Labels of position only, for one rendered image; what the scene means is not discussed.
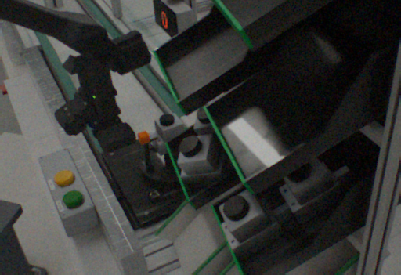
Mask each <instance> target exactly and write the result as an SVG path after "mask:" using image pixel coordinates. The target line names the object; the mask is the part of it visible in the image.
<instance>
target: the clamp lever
mask: <svg viewBox="0 0 401 275"><path fill-rule="evenodd" d="M156 139H158V138H157V136H156V135H155V134H153V135H149V134H148V131H141V132H139V133H138V140H139V141H140V142H141V147H142V152H143V159H144V162H145V165H149V164H152V162H151V157H150V149H149V145H148V142H152V141H154V140H156Z"/></svg>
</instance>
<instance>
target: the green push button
mask: <svg viewBox="0 0 401 275"><path fill-rule="evenodd" d="M82 201H83V196H82V194H81V192H80V191H77V190H72V191H69V192H68V193H65V194H64V196H63V203H64V205H65V206H67V207H69V208H72V207H75V206H78V205H79V204H80V203H81V202H82Z"/></svg>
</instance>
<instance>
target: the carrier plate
mask: <svg viewBox="0 0 401 275"><path fill-rule="evenodd" d="M141 152H142V147H141V142H140V141H139V140H138V139H137V140H136V142H135V143H133V144H131V145H127V146H126V147H123V148H121V149H116V150H115V151H114V152H110V153H109V152H108V153H105V152H101V155H102V158H103V162H105V164H106V166H107V169H109V171H110V174H111V176H113V178H114V181H115V183H116V184H117V187H118V189H119V190H120V191H121V194H122V196H123V197H124V198H125V201H126V203H127V204H128V207H129V208H130V210H131V211H132V214H133V215H134V217H135V220H136V221H137V223H138V224H139V227H140V228H143V227H145V226H148V225H151V224H153V223H155V222H159V221H161V220H162V219H166V218H168V217H170V216H171V215H172V214H173V212H175V211H176V209H177V208H179V206H180V205H181V204H182V203H183V202H184V201H185V200H186V195H185V194H184V192H183V188H182V187H176V188H161V187H155V186H152V185H151V184H149V183H147V182H146V181H145V180H144V179H143V178H142V176H141V174H140V173H139V166H138V159H139V155H140V154H141ZM152 191H157V192H158V193H159V195H160V198H159V199H157V200H155V201H152V198H151V197H150V193H151V192H152Z"/></svg>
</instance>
